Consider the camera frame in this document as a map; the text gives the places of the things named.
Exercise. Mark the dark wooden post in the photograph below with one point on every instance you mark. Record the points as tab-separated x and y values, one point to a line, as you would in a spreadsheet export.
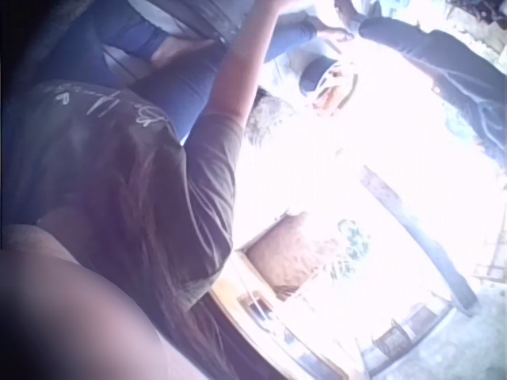
428	245

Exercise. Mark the green plant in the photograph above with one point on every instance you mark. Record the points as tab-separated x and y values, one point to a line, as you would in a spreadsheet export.
354	245

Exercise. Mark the person's legs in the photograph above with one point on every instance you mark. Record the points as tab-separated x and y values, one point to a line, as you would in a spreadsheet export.
178	95

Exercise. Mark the grey stone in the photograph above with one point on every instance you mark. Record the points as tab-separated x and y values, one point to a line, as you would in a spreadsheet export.
269	118

